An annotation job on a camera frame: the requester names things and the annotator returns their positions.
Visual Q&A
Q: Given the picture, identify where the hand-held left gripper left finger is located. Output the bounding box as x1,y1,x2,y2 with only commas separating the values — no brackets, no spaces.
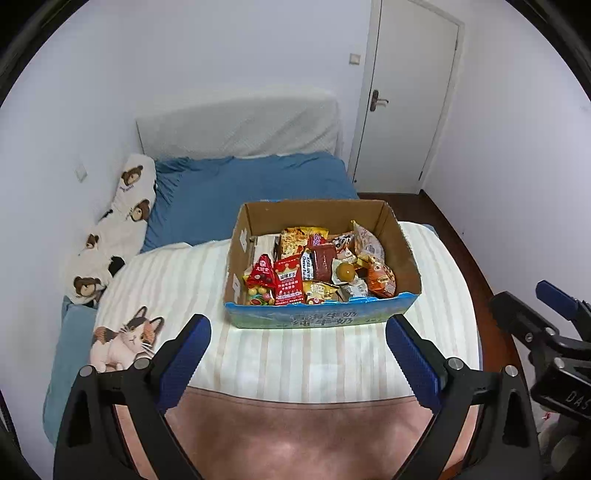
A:
53,314,213,480

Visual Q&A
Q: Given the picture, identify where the red crown print packet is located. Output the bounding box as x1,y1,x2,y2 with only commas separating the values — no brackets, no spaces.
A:
273,258,306,306

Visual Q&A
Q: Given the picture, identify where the striped blanket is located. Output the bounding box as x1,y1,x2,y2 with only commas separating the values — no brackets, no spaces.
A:
89,220,484,480

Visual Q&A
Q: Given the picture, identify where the bear print pillow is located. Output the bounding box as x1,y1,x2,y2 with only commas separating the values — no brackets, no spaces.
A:
62,154,158,306

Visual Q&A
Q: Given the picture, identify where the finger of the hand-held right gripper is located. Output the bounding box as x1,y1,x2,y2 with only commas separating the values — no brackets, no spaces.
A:
488,291,573,354
536,279,591,324

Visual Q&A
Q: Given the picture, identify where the small white snack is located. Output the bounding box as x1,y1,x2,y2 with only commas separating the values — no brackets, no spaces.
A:
339,282,370,301

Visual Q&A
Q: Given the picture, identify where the orange panda snack packet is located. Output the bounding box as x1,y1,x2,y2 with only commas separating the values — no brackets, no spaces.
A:
330,232,357,260

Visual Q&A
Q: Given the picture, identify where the red triangular snack packet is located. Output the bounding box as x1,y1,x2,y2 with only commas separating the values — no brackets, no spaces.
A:
246,255,277,289

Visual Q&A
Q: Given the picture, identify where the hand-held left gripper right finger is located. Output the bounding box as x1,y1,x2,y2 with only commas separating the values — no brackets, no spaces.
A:
385,315,542,480

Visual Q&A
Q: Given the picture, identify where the bed with blue sheet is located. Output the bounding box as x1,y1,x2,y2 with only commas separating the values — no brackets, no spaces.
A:
44,152,362,445

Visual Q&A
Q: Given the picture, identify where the yellow snack packet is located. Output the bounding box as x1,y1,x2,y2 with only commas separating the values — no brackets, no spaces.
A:
305,281,341,306

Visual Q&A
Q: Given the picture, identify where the white door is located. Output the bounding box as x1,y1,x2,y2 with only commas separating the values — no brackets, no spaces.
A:
348,0,465,195

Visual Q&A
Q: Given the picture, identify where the white bed headboard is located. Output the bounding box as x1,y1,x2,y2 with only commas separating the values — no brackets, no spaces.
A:
136,90,343,160

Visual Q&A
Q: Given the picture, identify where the colourful candy packet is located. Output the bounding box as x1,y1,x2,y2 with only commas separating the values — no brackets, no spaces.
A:
244,286,277,306

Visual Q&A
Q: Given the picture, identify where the yellow red noodle packet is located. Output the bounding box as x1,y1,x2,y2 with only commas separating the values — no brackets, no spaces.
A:
279,226,329,260

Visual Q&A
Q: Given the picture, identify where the dark red snack packet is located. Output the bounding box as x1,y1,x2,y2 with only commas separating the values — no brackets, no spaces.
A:
308,243,339,284

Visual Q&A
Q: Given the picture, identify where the cardboard box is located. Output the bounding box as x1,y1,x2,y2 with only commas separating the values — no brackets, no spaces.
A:
224,199,423,329

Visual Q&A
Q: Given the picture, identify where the white snack packet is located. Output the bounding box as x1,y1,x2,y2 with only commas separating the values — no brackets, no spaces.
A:
252,234,281,269

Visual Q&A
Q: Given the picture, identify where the clear yellow-edged snack packet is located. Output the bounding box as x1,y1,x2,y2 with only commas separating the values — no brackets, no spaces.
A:
352,220,385,262

